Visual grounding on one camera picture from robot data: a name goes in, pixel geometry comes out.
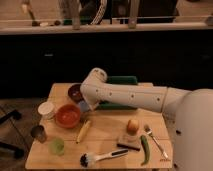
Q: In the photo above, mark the blue sponge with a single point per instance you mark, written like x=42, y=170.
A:
x=83, y=106

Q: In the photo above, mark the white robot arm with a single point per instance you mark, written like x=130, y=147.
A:
x=192, y=111

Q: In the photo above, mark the purple bowl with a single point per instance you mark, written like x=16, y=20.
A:
x=74, y=93

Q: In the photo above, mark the orange bowl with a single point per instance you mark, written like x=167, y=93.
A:
x=67, y=116

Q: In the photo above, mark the green plastic tray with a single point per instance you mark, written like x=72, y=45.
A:
x=124, y=80

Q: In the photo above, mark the yellow banana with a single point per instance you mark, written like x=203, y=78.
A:
x=83, y=131

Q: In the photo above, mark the orange apple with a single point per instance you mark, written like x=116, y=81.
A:
x=132, y=126

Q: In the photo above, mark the wooden scrub brush block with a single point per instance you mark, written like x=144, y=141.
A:
x=128, y=141

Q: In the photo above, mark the white cup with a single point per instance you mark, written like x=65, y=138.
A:
x=46, y=110

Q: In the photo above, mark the green chili pepper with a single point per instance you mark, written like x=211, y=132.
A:
x=146, y=149

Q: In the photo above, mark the white dish brush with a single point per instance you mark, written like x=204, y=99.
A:
x=89, y=159

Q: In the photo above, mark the green plastic cup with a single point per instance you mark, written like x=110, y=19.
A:
x=56, y=146

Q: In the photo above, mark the metal cup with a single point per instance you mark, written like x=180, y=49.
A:
x=38, y=133

